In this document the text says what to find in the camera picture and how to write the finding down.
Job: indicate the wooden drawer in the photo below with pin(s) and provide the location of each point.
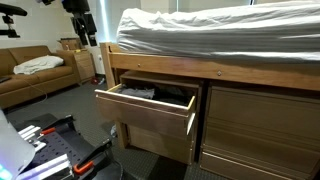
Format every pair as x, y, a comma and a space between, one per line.
157, 116

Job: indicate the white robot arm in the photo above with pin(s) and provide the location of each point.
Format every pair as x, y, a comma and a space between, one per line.
15, 153

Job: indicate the black clothing in drawer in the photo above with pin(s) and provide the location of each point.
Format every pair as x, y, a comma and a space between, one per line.
171, 94

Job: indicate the grey folded garment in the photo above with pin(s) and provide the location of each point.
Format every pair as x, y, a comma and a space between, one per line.
142, 93

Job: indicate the wooden dresser under bed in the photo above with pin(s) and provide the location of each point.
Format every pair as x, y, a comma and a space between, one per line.
181, 150

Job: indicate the small wooden nightstand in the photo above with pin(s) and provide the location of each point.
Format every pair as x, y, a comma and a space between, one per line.
73, 48

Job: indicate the right wooden dresser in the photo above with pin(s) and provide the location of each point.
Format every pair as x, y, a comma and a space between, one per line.
258, 132

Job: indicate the black hanging equipment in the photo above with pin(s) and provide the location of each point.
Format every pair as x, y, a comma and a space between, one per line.
82, 20

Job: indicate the black orange clamp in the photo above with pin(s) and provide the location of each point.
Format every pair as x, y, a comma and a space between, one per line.
87, 163
49, 123

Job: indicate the white pillow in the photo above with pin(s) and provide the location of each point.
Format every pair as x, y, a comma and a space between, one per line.
38, 64

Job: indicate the brown sofa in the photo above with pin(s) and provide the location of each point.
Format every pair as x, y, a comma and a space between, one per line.
19, 88

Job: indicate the white bed mattress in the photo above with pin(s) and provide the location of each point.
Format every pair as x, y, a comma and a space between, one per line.
280, 31

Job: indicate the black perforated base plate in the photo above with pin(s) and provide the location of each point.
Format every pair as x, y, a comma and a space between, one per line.
67, 141

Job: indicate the aluminium extrusion rail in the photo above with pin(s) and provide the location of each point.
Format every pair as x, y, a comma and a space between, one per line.
56, 169

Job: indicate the wooden bed frame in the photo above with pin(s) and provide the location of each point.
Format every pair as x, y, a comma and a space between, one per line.
304, 76

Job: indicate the black camera on stand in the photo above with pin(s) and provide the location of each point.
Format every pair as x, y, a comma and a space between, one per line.
8, 11

